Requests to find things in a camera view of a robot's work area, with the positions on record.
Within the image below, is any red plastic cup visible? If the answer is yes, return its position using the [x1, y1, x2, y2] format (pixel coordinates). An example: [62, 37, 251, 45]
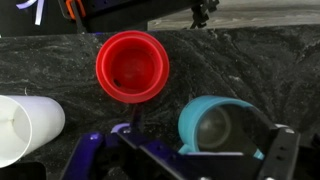
[96, 30, 170, 104]

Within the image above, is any white plastic cup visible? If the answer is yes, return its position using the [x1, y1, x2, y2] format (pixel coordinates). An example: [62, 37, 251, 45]
[0, 95, 65, 168]

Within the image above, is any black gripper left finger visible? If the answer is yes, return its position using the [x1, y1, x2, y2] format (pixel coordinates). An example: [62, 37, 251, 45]
[60, 132, 104, 180]

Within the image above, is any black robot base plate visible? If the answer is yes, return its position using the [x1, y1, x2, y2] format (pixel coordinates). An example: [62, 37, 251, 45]
[0, 0, 203, 37]

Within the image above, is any blue mug cup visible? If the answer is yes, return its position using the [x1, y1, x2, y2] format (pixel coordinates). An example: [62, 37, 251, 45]
[178, 95, 264, 160]

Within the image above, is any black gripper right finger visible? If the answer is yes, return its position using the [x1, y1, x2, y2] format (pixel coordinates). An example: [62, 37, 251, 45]
[258, 128, 300, 180]

